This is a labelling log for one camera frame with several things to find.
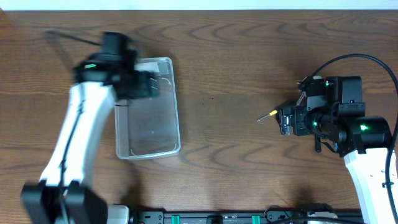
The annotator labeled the small claw hammer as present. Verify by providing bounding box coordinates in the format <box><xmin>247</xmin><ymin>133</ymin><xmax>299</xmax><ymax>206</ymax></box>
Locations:
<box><xmin>315</xmin><ymin>135</ymin><xmax>322</xmax><ymax>153</ymax></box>

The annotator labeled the clear plastic container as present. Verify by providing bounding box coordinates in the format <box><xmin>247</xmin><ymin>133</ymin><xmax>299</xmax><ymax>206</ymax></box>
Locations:
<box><xmin>114</xmin><ymin>57</ymin><xmax>181</xmax><ymax>161</ymax></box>

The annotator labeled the silver combination wrench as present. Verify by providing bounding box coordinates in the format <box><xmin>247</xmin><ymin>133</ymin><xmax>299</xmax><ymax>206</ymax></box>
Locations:
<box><xmin>296</xmin><ymin>91</ymin><xmax>307</xmax><ymax>106</ymax></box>

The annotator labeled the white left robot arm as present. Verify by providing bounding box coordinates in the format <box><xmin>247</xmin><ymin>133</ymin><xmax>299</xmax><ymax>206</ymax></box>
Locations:
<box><xmin>21</xmin><ymin>71</ymin><xmax>157</xmax><ymax>223</ymax></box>

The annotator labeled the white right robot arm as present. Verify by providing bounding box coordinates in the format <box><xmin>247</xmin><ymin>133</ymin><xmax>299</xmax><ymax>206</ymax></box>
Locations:
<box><xmin>272</xmin><ymin>103</ymin><xmax>397</xmax><ymax>223</ymax></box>

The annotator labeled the yellow black screwdriver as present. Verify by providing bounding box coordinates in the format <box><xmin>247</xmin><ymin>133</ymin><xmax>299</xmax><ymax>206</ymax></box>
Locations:
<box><xmin>256</xmin><ymin>110</ymin><xmax>278</xmax><ymax>122</ymax></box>

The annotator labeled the black mounting rail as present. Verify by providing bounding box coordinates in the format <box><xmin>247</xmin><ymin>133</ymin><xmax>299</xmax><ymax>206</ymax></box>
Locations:
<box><xmin>128</xmin><ymin>203</ymin><xmax>364</xmax><ymax>224</ymax></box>

